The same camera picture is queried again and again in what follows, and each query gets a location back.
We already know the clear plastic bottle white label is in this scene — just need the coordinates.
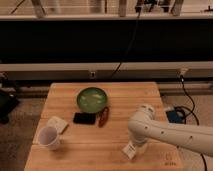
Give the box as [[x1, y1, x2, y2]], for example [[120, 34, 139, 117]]
[[122, 141, 147, 160]]

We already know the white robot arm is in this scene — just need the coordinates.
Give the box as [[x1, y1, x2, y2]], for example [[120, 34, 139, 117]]
[[128, 104, 213, 157]]

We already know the green ceramic bowl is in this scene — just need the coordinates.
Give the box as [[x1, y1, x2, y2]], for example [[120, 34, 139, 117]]
[[76, 87, 108, 113]]

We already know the dark red oblong object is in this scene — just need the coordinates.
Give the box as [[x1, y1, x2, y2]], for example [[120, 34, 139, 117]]
[[98, 107, 109, 127]]

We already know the black rectangular phone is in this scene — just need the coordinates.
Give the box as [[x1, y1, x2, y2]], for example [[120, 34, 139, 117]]
[[73, 113, 96, 125]]

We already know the white folded sponge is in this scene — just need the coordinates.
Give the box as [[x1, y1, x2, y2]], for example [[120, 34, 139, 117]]
[[47, 116, 68, 134]]

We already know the blue box on floor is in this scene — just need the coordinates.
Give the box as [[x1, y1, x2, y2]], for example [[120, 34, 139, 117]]
[[166, 109, 185, 124]]

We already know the white plastic cup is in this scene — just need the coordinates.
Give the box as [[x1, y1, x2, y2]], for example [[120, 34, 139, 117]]
[[37, 126, 60, 150]]

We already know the black object at left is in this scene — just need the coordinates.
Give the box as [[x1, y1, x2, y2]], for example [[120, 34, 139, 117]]
[[0, 89, 19, 124]]

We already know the white wall outlet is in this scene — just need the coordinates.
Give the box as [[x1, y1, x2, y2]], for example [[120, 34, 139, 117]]
[[90, 71, 96, 79]]

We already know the black hanging cable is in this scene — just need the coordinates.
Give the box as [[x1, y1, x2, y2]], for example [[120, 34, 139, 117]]
[[110, 3, 144, 78]]

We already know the black floor cable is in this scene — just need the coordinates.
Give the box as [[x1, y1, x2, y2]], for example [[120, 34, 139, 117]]
[[173, 74, 208, 171]]

